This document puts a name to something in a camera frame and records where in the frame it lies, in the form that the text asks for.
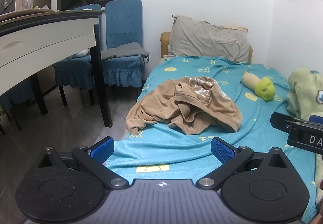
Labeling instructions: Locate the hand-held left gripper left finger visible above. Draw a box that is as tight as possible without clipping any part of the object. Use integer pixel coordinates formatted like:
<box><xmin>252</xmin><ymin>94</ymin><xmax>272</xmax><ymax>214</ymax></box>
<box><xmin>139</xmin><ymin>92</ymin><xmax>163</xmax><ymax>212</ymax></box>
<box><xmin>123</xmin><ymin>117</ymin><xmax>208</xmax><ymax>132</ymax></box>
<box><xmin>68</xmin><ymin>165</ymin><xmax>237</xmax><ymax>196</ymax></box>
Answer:
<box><xmin>38</xmin><ymin>137</ymin><xmax>130</xmax><ymax>189</ymax></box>

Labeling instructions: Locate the small white object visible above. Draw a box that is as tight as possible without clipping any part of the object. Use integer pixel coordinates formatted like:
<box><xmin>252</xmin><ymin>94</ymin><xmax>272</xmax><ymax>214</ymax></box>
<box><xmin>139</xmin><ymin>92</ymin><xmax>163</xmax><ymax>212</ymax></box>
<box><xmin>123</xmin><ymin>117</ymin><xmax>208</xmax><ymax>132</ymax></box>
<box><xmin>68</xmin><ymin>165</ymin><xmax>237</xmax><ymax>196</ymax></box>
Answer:
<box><xmin>75</xmin><ymin>48</ymin><xmax>91</xmax><ymax>58</ymax></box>

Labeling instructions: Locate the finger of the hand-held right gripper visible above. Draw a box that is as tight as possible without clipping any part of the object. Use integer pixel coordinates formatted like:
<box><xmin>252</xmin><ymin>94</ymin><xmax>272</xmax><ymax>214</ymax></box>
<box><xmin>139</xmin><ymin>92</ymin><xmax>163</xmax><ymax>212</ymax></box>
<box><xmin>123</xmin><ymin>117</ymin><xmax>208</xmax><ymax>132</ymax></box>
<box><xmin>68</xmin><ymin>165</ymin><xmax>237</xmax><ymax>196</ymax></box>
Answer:
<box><xmin>270</xmin><ymin>112</ymin><xmax>323</xmax><ymax>136</ymax></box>

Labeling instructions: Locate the teal patterned bed sheet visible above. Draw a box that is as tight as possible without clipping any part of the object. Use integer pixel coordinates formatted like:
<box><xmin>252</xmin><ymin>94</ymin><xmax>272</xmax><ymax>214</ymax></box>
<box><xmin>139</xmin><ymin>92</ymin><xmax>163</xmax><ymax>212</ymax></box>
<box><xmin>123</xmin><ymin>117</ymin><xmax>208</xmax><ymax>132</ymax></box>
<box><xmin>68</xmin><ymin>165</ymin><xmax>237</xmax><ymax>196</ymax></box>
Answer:
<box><xmin>106</xmin><ymin>56</ymin><xmax>320</xmax><ymax>223</ymax></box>

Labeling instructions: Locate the grey folded cloth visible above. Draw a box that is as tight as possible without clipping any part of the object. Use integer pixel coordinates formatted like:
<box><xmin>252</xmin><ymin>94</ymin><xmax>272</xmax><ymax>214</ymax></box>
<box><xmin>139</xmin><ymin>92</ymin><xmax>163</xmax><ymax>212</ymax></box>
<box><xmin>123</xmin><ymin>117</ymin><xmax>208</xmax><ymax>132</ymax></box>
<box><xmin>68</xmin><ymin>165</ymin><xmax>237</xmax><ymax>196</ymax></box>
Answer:
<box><xmin>100</xmin><ymin>42</ymin><xmax>150</xmax><ymax>65</ymax></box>

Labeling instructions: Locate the beige and green plush toy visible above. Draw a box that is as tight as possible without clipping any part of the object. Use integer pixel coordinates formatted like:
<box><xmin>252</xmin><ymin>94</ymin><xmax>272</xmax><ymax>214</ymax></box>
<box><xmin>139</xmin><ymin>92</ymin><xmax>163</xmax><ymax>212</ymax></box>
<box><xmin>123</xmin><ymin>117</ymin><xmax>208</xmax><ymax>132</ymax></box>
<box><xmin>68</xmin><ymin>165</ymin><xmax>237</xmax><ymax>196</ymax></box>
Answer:
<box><xmin>241</xmin><ymin>71</ymin><xmax>275</xmax><ymax>101</ymax></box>

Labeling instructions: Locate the light green fleece blanket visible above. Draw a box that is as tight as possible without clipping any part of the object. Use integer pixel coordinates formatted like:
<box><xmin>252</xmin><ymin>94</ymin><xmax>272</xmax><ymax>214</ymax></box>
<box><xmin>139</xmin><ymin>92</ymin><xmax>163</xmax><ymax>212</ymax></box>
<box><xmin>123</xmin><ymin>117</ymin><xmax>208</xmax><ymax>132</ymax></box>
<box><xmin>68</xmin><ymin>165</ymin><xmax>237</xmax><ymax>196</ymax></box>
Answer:
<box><xmin>287</xmin><ymin>68</ymin><xmax>323</xmax><ymax>120</ymax></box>

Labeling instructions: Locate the grey pillow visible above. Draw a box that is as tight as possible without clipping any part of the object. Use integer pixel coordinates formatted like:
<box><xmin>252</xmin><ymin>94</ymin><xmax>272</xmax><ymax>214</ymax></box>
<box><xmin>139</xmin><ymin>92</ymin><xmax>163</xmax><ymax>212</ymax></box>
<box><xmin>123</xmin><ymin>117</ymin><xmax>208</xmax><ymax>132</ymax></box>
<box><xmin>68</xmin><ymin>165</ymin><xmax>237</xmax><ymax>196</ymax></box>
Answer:
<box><xmin>167</xmin><ymin>16</ymin><xmax>250</xmax><ymax>63</ymax></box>

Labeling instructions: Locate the white table with black legs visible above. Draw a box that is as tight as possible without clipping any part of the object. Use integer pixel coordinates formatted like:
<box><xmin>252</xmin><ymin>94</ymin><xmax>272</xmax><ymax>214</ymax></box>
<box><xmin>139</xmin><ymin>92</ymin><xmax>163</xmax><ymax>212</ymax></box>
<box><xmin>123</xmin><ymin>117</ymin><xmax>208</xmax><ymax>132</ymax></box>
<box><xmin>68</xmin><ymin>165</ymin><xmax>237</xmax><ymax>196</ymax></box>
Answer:
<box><xmin>0</xmin><ymin>9</ymin><xmax>113</xmax><ymax>136</ymax></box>

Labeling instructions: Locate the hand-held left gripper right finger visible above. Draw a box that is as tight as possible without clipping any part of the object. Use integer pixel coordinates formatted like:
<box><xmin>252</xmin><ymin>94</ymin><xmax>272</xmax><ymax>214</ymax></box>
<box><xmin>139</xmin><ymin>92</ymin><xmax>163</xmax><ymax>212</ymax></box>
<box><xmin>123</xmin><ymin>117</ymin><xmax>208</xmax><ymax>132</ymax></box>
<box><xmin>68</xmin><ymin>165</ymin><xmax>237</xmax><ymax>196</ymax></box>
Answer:
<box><xmin>195</xmin><ymin>137</ymin><xmax>288</xmax><ymax>190</ymax></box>

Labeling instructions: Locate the blue covered dining chair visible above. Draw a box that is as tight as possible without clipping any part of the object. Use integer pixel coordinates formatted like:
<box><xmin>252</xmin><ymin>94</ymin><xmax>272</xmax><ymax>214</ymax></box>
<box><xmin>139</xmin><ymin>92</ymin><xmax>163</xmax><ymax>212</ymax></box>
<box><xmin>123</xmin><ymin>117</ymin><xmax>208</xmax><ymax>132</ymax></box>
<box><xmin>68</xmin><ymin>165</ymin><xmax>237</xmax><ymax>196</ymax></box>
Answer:
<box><xmin>101</xmin><ymin>0</ymin><xmax>150</xmax><ymax>89</ymax></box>
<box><xmin>52</xmin><ymin>3</ymin><xmax>102</xmax><ymax>106</ymax></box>
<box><xmin>0</xmin><ymin>79</ymin><xmax>36</xmax><ymax>136</ymax></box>

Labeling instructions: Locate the tan printed t-shirt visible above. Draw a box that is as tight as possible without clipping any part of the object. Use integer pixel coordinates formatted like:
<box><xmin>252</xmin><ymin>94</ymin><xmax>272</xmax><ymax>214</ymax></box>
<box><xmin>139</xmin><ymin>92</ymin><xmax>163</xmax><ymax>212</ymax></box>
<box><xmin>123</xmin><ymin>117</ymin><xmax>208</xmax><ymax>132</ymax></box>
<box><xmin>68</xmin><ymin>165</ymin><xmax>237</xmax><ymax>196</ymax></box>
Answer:
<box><xmin>125</xmin><ymin>76</ymin><xmax>243</xmax><ymax>136</ymax></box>

